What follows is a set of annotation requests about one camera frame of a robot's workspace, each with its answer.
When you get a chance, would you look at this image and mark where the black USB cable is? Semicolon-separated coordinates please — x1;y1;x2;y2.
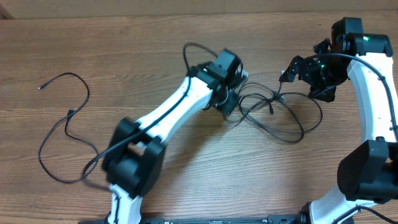
37;72;100;184

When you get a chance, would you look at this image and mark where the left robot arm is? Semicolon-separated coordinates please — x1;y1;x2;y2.
102;49;248;223

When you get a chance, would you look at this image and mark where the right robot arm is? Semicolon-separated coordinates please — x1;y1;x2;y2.
279;17;397;223

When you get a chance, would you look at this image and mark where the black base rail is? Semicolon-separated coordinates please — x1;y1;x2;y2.
77;214;305;224

